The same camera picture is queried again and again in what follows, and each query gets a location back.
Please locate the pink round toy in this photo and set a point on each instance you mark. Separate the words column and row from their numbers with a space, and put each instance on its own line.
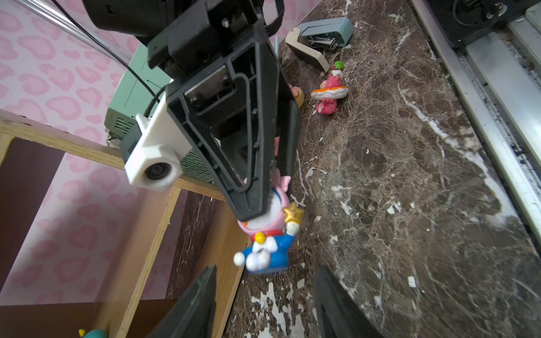
column 298, row 94

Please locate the pink red toy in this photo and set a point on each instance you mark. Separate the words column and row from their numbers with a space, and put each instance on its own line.
column 331, row 91

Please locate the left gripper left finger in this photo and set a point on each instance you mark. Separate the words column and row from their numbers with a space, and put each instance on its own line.
column 193, row 314

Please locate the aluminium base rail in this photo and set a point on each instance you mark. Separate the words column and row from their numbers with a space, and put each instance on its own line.
column 491, row 50

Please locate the white blue stapler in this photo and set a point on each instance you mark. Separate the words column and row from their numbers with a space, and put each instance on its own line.
column 308, row 40

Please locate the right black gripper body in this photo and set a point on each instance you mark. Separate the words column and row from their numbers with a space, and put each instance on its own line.
column 229, row 95

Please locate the blue pink pig figure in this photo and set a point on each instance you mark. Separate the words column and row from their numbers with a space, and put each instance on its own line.
column 272, row 233

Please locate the mint green file organizer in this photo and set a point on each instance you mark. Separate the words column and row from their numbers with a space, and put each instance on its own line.
column 131, row 97

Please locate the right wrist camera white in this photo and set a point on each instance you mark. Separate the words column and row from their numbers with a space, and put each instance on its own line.
column 153, row 150

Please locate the small teal figure toy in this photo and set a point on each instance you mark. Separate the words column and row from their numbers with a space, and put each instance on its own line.
column 97, row 333

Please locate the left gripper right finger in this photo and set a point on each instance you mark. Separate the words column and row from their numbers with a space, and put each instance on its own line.
column 337, row 313

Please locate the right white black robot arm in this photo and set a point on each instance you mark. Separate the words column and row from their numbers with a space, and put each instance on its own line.
column 139, row 17

